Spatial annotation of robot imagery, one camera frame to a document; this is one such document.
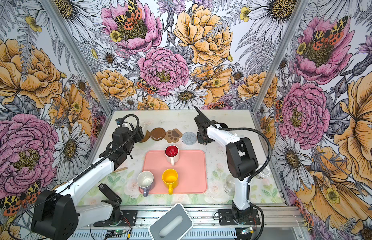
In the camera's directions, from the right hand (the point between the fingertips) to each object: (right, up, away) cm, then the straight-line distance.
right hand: (206, 143), depth 96 cm
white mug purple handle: (-35, -19, -11) cm, 42 cm away
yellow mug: (-21, -19, -9) cm, 30 cm away
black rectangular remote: (-53, -25, -16) cm, 60 cm away
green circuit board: (-46, -39, -24) cm, 65 cm away
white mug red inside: (-21, -6, -1) cm, 22 cm away
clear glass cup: (+11, -21, -14) cm, 27 cm away
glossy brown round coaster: (-33, +5, +13) cm, 36 cm away
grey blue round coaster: (-11, +2, +10) cm, 14 cm away
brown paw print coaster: (-22, +4, +10) cm, 24 cm away
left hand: (-40, +7, -11) cm, 42 cm away
